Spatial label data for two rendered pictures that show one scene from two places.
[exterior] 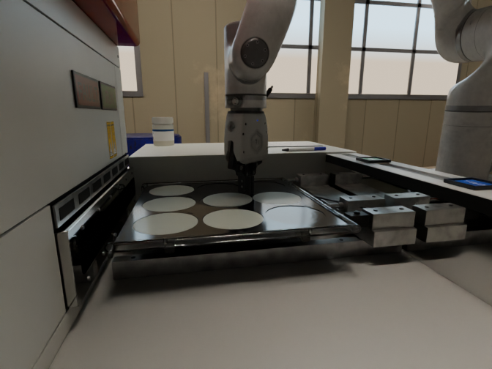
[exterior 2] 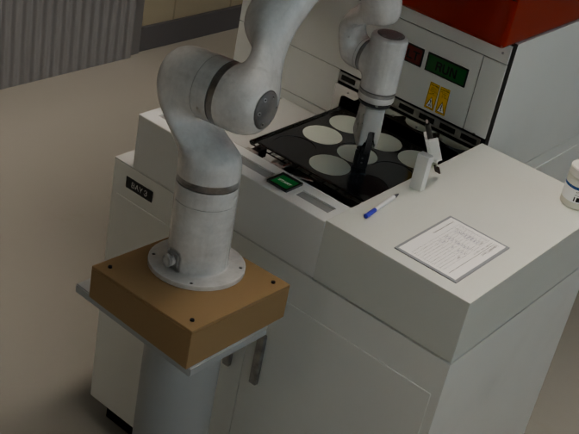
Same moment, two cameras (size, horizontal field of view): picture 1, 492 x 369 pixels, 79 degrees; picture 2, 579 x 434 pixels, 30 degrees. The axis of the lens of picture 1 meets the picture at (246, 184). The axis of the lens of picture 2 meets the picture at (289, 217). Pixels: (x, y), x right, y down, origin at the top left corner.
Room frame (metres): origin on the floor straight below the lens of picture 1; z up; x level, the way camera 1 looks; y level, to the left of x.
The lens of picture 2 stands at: (2.15, -1.70, 2.07)
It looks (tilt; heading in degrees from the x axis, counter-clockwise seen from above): 31 degrees down; 135
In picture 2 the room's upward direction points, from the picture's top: 12 degrees clockwise
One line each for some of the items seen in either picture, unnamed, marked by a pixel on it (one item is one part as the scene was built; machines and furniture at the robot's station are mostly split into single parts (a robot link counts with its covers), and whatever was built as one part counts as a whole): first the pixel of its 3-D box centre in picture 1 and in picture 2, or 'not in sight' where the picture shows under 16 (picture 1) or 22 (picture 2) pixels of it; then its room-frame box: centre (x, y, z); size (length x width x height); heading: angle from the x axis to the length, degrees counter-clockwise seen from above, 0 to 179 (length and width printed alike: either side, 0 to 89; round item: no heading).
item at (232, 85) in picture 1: (245, 60); (382, 60); (0.63, 0.00, 1.17); 0.09 x 0.08 x 0.13; 8
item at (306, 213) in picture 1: (225, 201); (357, 153); (0.58, 0.04, 0.90); 0.34 x 0.34 x 0.01; 11
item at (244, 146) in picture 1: (245, 134); (370, 118); (0.63, 0.00, 1.03); 0.10 x 0.07 x 0.11; 143
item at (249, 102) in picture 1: (244, 103); (376, 93); (0.63, 0.00, 1.09); 0.09 x 0.08 x 0.03; 143
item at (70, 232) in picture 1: (111, 211); (400, 131); (0.52, 0.25, 0.89); 0.44 x 0.02 x 0.10; 11
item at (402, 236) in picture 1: (341, 206); not in sight; (0.65, -0.21, 0.87); 0.36 x 0.08 x 0.03; 11
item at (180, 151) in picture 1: (239, 169); (468, 240); (0.98, 0.02, 0.89); 0.62 x 0.35 x 0.14; 101
